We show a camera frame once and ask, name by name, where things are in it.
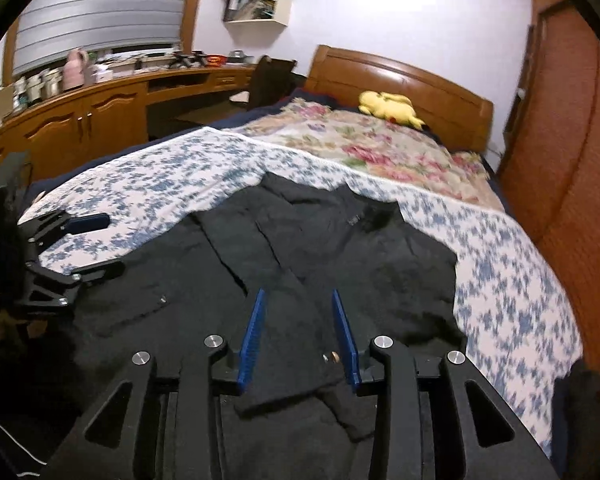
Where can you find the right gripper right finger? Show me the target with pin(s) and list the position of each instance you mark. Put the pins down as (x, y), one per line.
(436, 418)

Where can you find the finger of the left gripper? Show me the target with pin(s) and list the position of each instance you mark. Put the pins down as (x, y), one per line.
(48, 293)
(46, 229)

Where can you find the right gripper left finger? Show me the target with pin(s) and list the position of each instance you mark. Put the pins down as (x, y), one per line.
(147, 427)

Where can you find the black zip jacket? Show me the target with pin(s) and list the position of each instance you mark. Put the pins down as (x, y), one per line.
(287, 333)

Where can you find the person left hand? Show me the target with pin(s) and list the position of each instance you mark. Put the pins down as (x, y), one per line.
(12, 326)

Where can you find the wooden desk cabinet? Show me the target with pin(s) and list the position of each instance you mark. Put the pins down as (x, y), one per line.
(70, 130)

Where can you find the pink thermos jug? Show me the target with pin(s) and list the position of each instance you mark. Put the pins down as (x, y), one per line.
(73, 72)

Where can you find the grey window blind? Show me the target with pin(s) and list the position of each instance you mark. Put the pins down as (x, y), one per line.
(49, 29)

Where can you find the red basket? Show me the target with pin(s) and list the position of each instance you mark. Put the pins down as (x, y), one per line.
(216, 60)

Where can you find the pink floral beige quilt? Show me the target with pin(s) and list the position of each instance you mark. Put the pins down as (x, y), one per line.
(378, 148)

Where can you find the dark wooden chair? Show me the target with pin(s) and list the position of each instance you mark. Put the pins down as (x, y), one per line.
(272, 80)

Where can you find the wooden louvered wardrobe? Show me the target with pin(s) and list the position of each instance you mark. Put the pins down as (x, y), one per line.
(550, 173)

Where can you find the wooden headboard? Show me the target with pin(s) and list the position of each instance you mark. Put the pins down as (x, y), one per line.
(458, 117)

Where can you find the yellow plush toy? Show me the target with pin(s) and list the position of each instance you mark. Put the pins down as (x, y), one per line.
(391, 108)

